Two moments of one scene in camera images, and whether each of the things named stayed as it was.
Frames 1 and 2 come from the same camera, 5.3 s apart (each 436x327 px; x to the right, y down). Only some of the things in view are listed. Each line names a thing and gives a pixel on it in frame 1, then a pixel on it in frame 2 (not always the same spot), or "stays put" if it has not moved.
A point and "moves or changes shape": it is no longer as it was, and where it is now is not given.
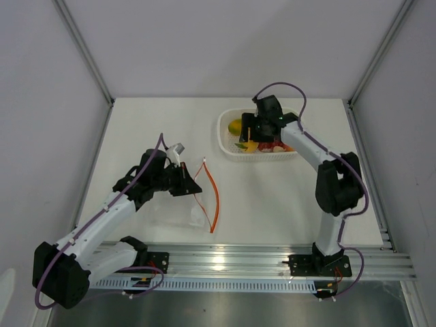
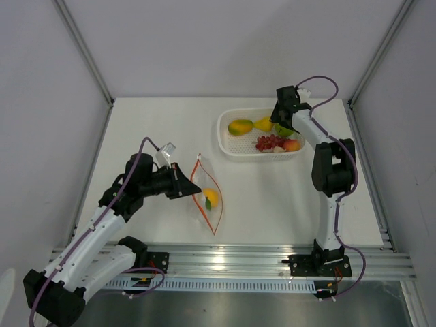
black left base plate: [158, 260] stays put
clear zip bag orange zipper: [197, 210] moves or changes shape
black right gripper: [248, 121] to [274, 118]
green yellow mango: [234, 127] stays put
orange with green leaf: [248, 146] to [211, 198]
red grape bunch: [268, 146] stays put
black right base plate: [308, 266] stays put
